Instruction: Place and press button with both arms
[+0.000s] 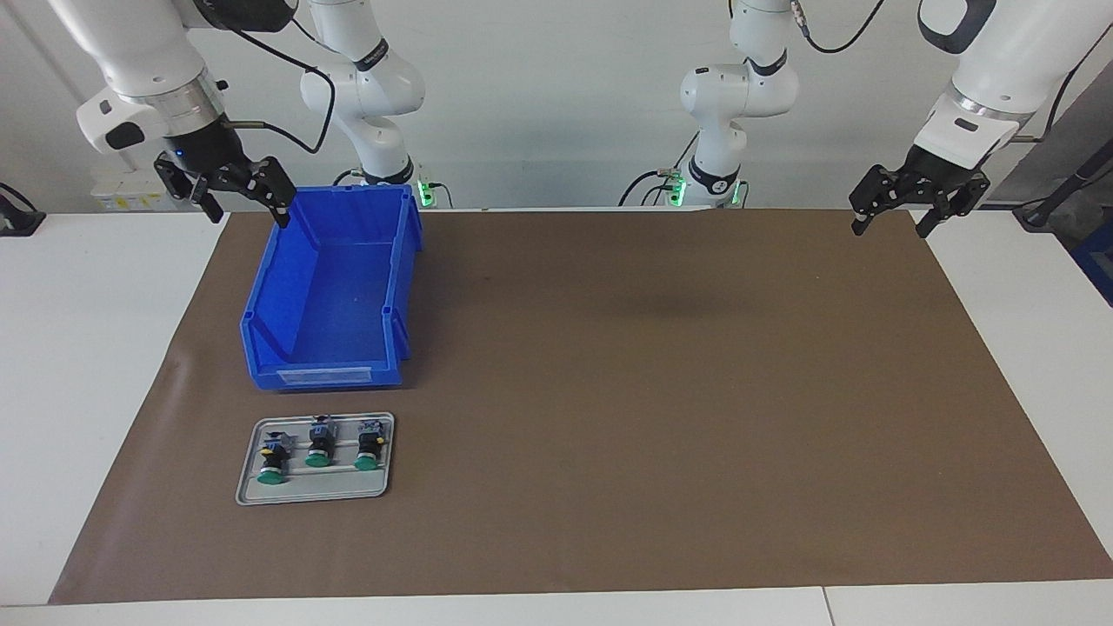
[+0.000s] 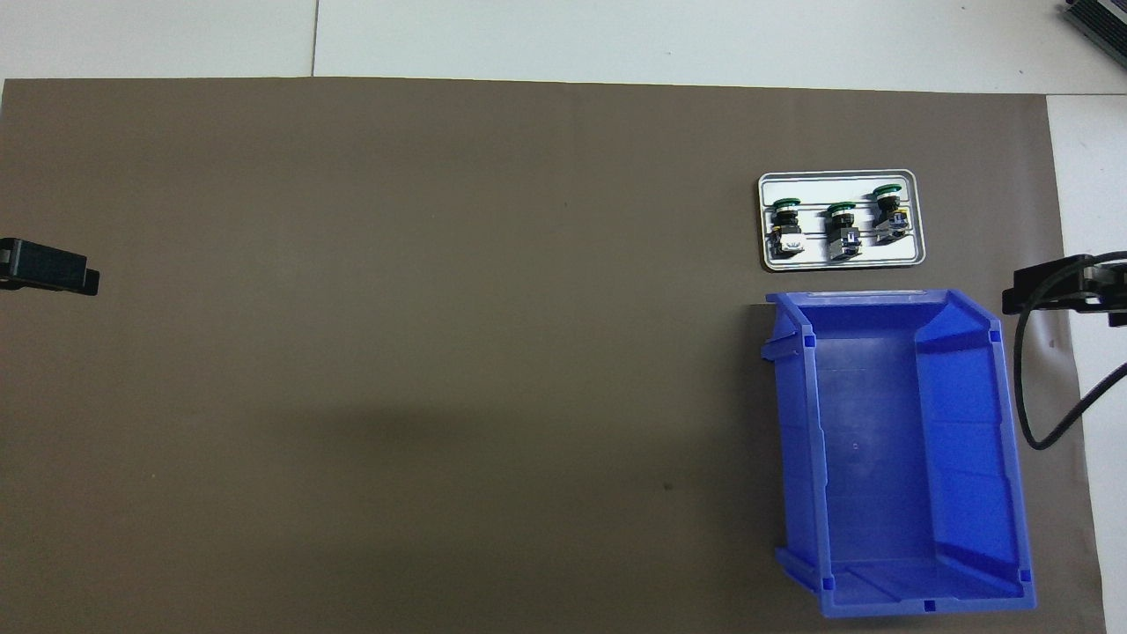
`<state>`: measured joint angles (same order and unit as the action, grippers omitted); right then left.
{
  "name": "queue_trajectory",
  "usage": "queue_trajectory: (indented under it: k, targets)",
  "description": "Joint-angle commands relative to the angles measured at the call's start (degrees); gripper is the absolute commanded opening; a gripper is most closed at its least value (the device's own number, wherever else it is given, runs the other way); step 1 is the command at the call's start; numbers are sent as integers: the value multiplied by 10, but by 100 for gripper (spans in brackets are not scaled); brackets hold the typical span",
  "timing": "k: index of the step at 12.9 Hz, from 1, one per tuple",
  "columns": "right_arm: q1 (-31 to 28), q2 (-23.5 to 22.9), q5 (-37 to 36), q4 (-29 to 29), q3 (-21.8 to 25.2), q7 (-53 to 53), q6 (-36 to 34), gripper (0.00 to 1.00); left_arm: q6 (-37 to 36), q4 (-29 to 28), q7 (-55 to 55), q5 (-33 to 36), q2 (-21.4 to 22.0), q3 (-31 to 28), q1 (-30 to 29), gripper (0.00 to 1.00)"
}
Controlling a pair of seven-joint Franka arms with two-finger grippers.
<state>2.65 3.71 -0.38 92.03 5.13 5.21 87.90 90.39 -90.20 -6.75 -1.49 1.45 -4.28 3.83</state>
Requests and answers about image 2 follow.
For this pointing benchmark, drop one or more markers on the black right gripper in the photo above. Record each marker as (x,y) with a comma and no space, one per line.
(1115,291)

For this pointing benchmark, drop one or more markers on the green push button switch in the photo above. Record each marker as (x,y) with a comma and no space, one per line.
(889,214)
(843,231)
(786,224)

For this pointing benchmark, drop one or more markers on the silver metal tray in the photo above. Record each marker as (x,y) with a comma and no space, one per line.
(845,252)

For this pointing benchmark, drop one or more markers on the blue plastic storage bin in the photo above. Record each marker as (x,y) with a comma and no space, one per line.
(872,458)

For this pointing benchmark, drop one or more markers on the grey ribbed metal device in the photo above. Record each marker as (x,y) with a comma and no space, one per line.
(1101,22)

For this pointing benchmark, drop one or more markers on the brown table mat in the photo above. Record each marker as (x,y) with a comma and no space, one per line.
(440,308)

